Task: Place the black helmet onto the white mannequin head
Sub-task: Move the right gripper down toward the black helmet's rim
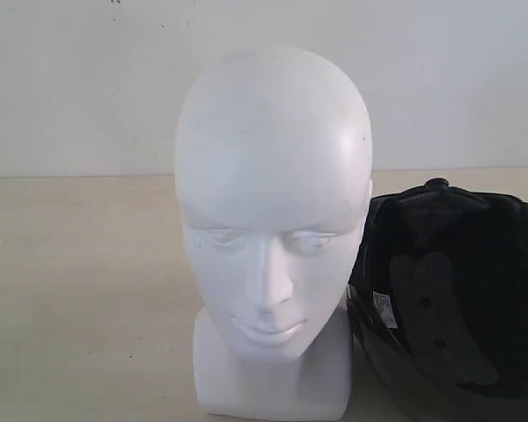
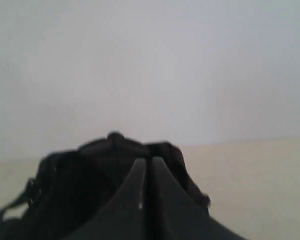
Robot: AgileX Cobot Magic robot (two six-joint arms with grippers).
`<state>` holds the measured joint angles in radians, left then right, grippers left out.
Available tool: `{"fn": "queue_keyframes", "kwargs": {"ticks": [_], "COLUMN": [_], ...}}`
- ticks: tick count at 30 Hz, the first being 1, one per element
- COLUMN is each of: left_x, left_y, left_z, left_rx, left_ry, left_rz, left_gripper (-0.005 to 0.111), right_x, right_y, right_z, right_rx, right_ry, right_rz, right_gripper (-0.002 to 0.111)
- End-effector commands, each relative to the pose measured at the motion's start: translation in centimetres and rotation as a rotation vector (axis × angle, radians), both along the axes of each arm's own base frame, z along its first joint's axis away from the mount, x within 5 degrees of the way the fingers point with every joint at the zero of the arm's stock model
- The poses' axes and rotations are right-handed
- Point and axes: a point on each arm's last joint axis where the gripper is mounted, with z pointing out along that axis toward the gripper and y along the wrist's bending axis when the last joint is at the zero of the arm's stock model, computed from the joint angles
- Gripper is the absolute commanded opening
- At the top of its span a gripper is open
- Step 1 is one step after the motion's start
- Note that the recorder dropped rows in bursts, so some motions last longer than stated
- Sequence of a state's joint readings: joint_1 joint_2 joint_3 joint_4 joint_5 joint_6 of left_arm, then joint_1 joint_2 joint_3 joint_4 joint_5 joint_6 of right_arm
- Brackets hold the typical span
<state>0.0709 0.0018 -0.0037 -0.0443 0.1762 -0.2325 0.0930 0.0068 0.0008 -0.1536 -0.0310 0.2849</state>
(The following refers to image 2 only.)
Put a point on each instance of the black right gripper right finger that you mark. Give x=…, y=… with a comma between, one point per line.
x=181, y=218

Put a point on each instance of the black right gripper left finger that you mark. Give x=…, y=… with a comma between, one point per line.
x=123, y=217

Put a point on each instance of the black helmet with tinted visor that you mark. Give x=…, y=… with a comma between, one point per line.
x=70, y=186

